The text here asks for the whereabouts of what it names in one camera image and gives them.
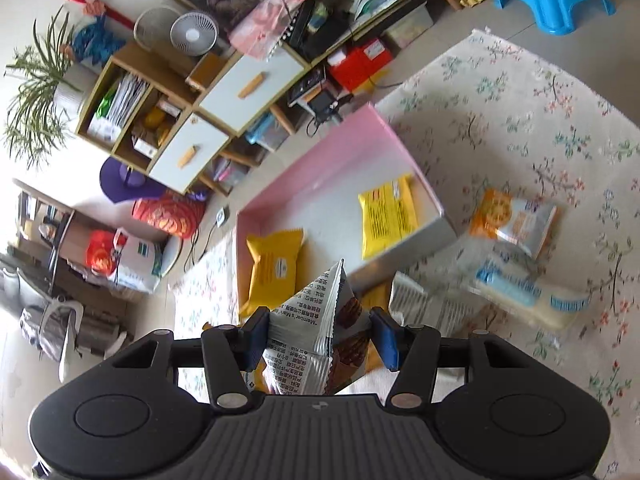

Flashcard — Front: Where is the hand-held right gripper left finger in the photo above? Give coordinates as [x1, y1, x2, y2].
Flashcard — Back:
[111, 307, 271, 412]

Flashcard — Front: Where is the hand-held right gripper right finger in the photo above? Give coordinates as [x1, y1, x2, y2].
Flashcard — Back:
[369, 307, 528, 412]

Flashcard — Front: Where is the silver brown snack packet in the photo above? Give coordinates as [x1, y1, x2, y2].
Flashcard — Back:
[260, 258, 373, 396]

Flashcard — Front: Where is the clear blue-labelled biscuit packet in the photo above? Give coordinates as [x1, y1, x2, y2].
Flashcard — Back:
[467, 255, 592, 332]

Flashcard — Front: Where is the pink cardboard box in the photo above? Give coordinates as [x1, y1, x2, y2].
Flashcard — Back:
[235, 101, 457, 321]

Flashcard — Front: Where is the white ribbed packet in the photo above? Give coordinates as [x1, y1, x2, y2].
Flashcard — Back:
[390, 272, 481, 337]

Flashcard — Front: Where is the bright yellow snack packet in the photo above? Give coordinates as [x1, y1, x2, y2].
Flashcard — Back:
[358, 174, 420, 261]

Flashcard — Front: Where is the white sack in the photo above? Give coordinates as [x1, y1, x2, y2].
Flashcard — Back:
[112, 227, 166, 293]

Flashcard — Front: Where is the red patterned bag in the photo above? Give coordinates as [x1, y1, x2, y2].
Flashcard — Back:
[131, 192, 207, 240]

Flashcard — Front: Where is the clear bin with pink items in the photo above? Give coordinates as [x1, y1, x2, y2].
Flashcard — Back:
[210, 155, 251, 191]

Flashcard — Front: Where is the orange white snack packet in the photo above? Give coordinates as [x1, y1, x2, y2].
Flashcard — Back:
[467, 188, 558, 261]

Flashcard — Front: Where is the grey white chair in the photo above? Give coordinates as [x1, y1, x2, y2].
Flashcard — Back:
[20, 295, 86, 383]

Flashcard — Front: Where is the purple hat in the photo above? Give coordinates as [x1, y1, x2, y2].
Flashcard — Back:
[99, 156, 168, 206]

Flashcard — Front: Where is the clear bin with blue lid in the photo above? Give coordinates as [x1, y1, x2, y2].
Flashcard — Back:
[245, 112, 293, 153]

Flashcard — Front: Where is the yellow fruit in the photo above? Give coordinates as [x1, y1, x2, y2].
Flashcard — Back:
[142, 107, 173, 146]

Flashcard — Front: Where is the small black gadget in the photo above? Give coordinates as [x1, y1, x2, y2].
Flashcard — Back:
[306, 91, 346, 126]

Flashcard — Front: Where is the wooden cabinet with white drawers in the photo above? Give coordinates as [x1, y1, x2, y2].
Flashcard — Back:
[75, 0, 473, 197]

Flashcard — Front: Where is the black electronic device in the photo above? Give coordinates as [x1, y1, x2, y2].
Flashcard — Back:
[287, 67, 328, 108]

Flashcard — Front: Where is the floral mat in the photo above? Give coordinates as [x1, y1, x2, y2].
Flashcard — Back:
[172, 30, 640, 480]

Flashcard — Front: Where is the stack of white papers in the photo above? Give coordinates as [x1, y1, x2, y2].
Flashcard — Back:
[87, 72, 151, 141]

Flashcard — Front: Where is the small wooden box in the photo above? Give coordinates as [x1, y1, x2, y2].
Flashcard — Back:
[185, 52, 228, 93]

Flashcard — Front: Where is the red cardboard box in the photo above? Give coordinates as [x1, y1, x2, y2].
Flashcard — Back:
[327, 37, 396, 93]

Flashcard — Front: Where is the white desk fan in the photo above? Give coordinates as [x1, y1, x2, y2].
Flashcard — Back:
[170, 11, 221, 57]

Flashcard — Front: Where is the pink cloth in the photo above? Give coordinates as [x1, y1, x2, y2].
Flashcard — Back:
[229, 0, 321, 61]

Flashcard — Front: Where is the black box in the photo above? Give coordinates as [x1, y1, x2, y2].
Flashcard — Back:
[287, 0, 351, 58]

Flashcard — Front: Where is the clear storage bin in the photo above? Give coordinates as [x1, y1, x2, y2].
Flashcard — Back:
[382, 2, 435, 51]

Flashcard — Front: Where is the beige desk fan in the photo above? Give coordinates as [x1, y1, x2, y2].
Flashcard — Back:
[134, 6, 183, 53]

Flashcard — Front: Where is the green potted plant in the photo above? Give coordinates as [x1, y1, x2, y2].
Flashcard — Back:
[2, 7, 101, 171]

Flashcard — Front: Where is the blue woven ornament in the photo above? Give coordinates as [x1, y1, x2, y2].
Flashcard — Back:
[70, 12, 126, 68]

